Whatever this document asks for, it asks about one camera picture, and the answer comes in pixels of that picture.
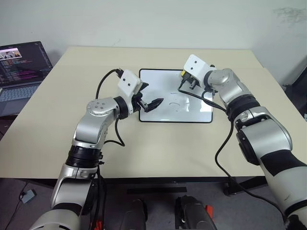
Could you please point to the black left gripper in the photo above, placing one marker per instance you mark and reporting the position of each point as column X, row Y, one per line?
column 139, row 100

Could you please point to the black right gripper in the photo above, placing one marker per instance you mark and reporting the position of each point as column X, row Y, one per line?
column 195, row 82

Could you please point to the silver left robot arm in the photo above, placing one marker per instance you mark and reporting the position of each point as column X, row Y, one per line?
column 96, row 127

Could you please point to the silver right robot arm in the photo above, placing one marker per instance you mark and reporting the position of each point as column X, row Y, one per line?
column 263, row 134

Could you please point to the black framed whiteboard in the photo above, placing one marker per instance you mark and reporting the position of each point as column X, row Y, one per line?
column 172, row 112

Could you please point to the dark chair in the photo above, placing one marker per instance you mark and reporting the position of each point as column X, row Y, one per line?
column 297, row 91

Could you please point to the black table caster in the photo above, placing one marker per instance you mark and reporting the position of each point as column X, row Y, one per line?
column 229, row 189

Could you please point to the dark rounded narrow shape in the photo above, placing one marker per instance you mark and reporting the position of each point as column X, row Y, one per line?
column 135, row 215

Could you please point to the dark rounded wide shape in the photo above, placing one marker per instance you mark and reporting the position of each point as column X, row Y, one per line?
column 192, row 215

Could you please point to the grey open laptop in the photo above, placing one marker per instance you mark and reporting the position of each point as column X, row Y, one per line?
column 21, row 64

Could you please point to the orange red clip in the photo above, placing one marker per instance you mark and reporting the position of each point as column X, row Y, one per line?
column 98, row 225
column 209, row 212

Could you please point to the grey power adapter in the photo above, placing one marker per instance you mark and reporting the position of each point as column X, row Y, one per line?
column 27, row 196

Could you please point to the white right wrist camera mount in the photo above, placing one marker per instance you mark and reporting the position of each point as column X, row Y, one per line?
column 196, row 68

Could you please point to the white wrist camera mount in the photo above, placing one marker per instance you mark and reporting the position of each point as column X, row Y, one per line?
column 127, row 83
column 196, row 68

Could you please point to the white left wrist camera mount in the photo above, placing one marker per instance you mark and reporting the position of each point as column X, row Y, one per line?
column 127, row 83

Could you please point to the black table frame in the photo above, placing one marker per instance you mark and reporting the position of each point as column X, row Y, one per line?
column 168, row 180

